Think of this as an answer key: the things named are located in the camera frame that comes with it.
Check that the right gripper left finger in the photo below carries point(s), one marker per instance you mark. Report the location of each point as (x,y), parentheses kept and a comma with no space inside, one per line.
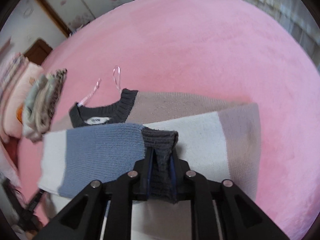
(141,189)

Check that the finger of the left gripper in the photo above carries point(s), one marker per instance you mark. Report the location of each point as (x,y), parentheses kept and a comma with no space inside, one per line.
(35,200)

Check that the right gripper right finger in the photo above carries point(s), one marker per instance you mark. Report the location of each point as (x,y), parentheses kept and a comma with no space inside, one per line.
(179,168)

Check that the colour-block knit sweater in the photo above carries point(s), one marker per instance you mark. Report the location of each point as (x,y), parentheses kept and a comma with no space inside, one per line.
(219,139)

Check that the pink pillow orange print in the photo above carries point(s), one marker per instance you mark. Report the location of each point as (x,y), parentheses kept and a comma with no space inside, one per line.
(11,123)

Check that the folded grey fleece garment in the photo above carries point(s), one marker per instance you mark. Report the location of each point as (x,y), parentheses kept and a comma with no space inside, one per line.
(29,129)

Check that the folded patterned garment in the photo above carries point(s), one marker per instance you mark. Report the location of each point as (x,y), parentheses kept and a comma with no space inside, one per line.
(48,98)

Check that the striped folded quilt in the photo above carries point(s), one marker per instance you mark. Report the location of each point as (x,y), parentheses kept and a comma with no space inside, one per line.
(10,66)

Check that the dark wooden headboard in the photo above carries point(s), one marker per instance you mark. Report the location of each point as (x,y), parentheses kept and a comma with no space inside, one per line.
(38,51)

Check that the pink bed blanket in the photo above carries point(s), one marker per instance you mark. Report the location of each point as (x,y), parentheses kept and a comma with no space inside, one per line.
(226,49)

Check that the beige lace covered furniture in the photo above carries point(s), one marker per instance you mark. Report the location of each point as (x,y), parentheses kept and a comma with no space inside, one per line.
(295,18)

